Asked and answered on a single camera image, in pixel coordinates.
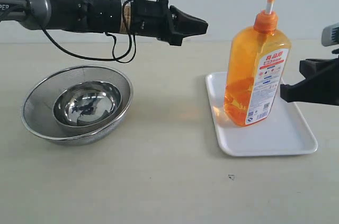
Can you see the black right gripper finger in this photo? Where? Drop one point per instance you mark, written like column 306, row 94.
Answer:
column 312, row 66
column 321, row 88

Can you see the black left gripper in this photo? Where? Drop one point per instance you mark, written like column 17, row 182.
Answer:
column 158, row 20

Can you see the orange pump soap bottle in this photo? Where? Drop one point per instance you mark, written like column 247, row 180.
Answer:
column 257, row 59

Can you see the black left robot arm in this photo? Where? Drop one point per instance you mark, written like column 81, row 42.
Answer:
column 79, row 16

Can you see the small stainless steel bowl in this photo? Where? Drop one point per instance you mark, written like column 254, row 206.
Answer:
column 88, row 104

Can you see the steel mesh colander bowl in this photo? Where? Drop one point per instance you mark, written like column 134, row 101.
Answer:
column 37, row 115

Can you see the white rectangular plastic tray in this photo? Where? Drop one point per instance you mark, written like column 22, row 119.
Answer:
column 285, row 132

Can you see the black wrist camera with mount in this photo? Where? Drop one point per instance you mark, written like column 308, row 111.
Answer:
column 329, row 35

